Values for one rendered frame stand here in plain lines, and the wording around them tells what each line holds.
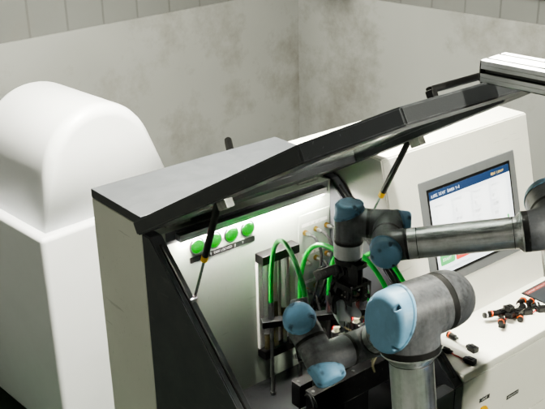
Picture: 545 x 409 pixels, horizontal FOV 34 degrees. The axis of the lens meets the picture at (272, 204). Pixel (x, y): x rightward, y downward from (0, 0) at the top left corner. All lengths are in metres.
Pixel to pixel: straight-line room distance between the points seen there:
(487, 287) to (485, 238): 0.99
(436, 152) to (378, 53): 2.17
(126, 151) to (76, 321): 0.72
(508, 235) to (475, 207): 0.89
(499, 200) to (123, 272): 1.27
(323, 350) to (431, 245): 0.35
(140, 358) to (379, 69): 2.70
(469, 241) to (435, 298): 0.44
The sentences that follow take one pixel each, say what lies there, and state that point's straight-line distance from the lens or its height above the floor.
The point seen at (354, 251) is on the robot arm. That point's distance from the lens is 2.25.
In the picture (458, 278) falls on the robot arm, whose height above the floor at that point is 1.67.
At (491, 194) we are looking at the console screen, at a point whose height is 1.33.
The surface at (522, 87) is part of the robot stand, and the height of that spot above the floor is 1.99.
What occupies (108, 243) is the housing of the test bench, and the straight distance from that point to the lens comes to 2.66.
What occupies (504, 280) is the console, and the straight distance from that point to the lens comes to 3.13.
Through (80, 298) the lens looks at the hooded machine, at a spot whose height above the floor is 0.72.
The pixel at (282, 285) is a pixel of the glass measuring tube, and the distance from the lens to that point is 2.75.
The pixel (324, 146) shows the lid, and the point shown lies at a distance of 1.75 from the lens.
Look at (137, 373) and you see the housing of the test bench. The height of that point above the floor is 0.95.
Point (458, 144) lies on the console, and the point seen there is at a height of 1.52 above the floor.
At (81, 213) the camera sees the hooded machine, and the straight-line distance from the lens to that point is 3.63.
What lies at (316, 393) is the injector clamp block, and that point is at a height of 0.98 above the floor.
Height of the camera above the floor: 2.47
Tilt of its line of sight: 23 degrees down
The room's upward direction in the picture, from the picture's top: 1 degrees counter-clockwise
